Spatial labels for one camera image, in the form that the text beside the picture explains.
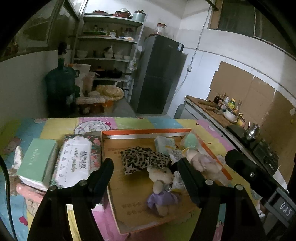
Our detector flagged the pink soft pack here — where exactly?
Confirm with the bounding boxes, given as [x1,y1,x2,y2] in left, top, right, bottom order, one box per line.
[16,183,45,204]

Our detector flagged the cream teddy bear pink dress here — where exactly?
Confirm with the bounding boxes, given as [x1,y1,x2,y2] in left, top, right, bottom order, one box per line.
[186,149,222,181]

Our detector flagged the small white packet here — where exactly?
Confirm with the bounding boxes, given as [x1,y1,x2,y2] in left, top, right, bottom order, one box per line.
[167,148,185,193]

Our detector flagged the cream teddy bear purple dress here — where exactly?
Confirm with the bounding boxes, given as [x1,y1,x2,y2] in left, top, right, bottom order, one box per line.
[147,166,180,217]

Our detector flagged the mint green roll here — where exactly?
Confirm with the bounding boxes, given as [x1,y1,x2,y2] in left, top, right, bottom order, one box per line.
[181,133,199,150]

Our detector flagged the leopard print cloth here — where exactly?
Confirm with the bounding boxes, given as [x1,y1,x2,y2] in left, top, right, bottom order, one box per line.
[120,147,170,175]

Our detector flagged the floral tissue cube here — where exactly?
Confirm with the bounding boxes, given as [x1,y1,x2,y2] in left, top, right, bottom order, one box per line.
[154,136,175,154]

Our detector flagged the white plastic bag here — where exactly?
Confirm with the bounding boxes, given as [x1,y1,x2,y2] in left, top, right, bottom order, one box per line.
[12,146,23,170]

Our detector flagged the mint green tissue box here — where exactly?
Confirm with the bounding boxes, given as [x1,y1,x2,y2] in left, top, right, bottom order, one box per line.
[16,138,58,192]

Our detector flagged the colourful cartoon tablecloth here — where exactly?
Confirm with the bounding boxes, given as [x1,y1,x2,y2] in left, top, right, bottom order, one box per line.
[0,116,262,241]

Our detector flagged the floral tissue pack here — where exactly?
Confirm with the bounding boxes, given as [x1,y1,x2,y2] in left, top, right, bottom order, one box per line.
[50,133,102,188]

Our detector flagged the steel kettle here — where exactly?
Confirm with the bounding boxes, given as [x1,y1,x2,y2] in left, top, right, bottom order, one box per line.
[244,122,260,141]

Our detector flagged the kitchen counter cabinet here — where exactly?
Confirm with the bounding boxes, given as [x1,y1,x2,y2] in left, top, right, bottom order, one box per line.
[181,95,287,189]

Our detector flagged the white bowl on counter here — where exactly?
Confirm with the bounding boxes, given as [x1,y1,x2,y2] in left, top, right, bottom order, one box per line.
[223,108,237,122]

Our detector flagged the orange-rimmed cardboard box tray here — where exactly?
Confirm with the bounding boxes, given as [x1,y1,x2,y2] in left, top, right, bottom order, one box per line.
[101,128,233,235]

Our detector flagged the yellow-green condiment bottle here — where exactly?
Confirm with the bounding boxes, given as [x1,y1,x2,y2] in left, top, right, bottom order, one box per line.
[228,98,236,110]

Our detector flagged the green water jug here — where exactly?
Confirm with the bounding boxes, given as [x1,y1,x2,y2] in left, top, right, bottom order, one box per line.
[45,41,79,118]

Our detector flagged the woven straw basket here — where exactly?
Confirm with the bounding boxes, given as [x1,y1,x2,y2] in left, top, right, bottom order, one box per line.
[96,84,125,101]

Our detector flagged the black refrigerator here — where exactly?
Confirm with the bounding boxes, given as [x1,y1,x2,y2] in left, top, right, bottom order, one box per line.
[130,35,184,114]

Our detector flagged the metal kitchen shelf rack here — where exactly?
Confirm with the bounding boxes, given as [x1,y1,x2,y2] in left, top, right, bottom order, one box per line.
[71,12,145,100]

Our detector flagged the glass jar on refrigerator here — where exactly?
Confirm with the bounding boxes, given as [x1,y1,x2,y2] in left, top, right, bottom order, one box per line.
[156,23,167,35]

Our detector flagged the red pot with lid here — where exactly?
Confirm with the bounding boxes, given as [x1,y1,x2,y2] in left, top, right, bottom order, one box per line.
[113,8,132,18]

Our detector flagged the light blue pot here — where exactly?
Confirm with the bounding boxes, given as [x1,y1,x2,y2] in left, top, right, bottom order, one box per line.
[132,10,146,23]

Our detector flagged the cardboard wall sheet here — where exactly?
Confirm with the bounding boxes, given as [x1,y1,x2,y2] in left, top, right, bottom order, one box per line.
[207,62,295,181]

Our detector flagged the window cabinet frame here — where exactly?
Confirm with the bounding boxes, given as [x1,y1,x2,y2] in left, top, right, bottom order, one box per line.
[1,1,88,62]

